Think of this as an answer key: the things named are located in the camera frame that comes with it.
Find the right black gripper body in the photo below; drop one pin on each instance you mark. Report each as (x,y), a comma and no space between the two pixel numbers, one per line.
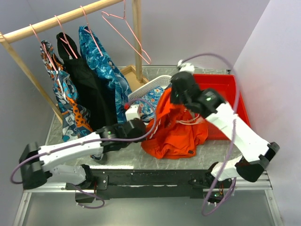
(178,98)

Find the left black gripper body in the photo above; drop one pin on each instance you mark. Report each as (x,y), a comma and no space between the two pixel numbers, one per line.
(127,142)

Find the pink wire hanger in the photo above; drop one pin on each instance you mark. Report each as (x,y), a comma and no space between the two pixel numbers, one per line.
(135,31)

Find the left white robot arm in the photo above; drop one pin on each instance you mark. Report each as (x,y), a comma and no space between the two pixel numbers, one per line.
(40,164)

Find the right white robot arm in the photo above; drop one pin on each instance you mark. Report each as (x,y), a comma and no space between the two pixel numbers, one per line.
(256,152)

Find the black shorts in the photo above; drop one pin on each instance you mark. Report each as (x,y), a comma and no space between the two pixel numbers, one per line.
(93,93)

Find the orange blue patterned shorts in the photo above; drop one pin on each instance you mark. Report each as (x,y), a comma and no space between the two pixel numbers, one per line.
(75,117)

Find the pink hanger with blue garment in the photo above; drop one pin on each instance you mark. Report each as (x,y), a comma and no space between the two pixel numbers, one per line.
(90,31)

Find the blue leaf print shorts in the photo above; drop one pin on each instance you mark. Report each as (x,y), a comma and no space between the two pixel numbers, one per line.
(106,71)

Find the pink hanger with black garment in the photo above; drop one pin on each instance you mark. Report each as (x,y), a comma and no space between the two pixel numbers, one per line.
(65,41)

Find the pink hanger with patterned garment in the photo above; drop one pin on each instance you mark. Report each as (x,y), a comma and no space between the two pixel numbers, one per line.
(44,48)

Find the white perforated plastic basket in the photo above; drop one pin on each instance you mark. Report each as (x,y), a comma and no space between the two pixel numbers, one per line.
(162,81)

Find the blue floral fabric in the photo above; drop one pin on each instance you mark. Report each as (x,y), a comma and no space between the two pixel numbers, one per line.
(146,113)

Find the red plastic bin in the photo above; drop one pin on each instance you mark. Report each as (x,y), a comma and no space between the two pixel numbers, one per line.
(225,85)

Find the wooden clothes rack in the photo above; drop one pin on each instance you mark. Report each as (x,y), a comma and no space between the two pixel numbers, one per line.
(133,73)

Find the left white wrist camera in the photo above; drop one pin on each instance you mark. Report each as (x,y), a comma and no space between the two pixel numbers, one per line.
(132,112)

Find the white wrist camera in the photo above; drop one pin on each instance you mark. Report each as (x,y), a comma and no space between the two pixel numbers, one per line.
(132,112)
(185,67)

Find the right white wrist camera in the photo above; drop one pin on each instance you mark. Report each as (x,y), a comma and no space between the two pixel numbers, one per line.
(185,67)

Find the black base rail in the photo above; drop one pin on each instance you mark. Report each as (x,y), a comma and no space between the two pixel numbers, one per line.
(164,183)

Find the aluminium frame rail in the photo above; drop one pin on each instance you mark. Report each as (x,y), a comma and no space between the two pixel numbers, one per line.
(263,184)

